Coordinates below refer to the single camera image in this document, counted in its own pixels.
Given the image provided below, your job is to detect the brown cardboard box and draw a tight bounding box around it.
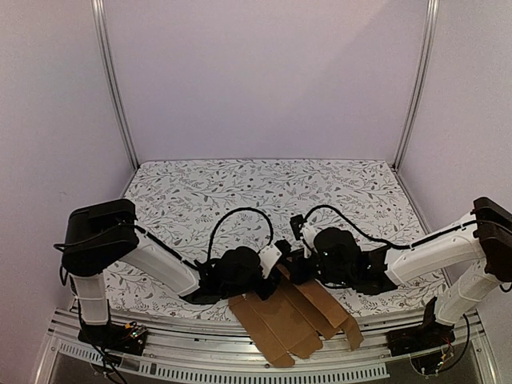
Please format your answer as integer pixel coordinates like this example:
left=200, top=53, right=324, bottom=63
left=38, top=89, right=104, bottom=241
left=228, top=266, right=363, bottom=368

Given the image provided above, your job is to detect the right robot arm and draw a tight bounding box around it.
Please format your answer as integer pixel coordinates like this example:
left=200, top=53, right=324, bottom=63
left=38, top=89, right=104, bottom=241
left=290, top=197, right=511, bottom=349

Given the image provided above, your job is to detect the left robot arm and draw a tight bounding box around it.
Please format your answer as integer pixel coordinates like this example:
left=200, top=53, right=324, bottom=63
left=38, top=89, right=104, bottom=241
left=53, top=198, right=283, bottom=347

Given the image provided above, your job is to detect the floral patterned table mat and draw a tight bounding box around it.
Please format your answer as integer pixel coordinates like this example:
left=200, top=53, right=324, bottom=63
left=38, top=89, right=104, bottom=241
left=75, top=158, right=455, bottom=323

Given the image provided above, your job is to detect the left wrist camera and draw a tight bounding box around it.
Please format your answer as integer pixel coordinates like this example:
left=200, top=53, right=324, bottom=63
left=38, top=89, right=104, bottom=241
left=258, top=239, right=291, bottom=279

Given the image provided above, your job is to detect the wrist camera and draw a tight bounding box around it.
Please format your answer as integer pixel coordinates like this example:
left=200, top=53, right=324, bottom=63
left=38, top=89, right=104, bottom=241
left=258, top=239, right=291, bottom=279
left=290, top=214, right=318, bottom=258

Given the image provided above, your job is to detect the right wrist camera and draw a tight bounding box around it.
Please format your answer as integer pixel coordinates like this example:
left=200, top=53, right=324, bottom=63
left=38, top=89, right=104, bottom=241
left=290, top=214, right=318, bottom=258

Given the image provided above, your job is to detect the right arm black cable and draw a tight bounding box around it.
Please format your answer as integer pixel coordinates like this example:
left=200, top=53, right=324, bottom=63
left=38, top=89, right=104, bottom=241
left=303, top=204, right=477, bottom=249

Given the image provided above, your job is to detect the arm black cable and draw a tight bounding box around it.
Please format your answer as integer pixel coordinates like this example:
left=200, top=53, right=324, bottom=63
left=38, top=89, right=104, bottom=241
left=303, top=204, right=477, bottom=249
left=207, top=206, right=275, bottom=261

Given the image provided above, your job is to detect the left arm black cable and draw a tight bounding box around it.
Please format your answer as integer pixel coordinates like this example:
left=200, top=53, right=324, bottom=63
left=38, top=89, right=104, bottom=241
left=207, top=206, right=275, bottom=261

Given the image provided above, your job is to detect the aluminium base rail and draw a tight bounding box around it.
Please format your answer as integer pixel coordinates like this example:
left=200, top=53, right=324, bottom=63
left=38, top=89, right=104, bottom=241
left=34, top=309, right=503, bottom=383

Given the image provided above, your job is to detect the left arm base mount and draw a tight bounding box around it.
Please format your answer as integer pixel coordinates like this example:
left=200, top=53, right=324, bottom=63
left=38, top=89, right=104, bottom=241
left=78, top=318, right=148, bottom=356

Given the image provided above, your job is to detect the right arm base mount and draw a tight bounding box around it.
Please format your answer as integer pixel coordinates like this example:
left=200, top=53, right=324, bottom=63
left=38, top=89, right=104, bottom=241
left=386, top=298, right=455, bottom=357

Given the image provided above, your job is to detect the right aluminium frame post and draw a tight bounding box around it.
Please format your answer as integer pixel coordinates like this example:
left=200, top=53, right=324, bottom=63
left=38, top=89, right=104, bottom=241
left=391, top=0, right=440, bottom=171

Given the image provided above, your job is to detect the aluminium frame post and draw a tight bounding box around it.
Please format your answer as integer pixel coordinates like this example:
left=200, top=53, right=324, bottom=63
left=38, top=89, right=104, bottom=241
left=391, top=0, right=440, bottom=171
left=90, top=0, right=140, bottom=171

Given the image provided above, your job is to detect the left aluminium frame post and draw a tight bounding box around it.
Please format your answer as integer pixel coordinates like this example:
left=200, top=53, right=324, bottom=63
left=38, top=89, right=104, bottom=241
left=90, top=0, right=140, bottom=171

